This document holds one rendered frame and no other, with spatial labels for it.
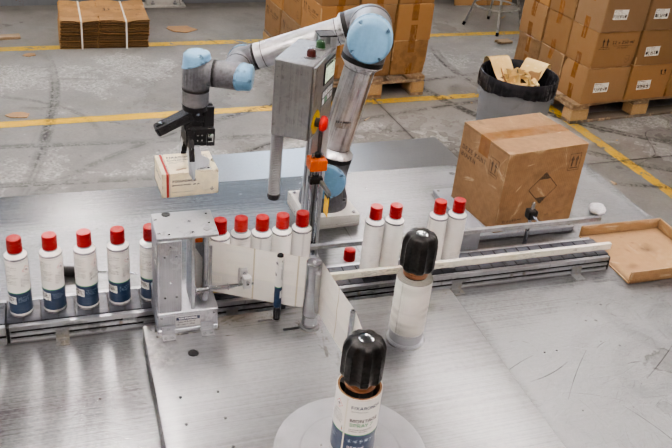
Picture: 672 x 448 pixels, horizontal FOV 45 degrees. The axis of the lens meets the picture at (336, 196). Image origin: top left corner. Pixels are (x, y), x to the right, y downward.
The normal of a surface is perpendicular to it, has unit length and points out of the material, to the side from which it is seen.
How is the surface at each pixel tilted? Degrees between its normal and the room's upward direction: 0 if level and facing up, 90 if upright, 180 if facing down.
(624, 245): 0
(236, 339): 0
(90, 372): 0
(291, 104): 90
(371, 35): 81
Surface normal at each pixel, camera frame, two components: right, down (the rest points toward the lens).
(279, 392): 0.09, -0.87
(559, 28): -0.92, 0.11
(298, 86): -0.29, 0.44
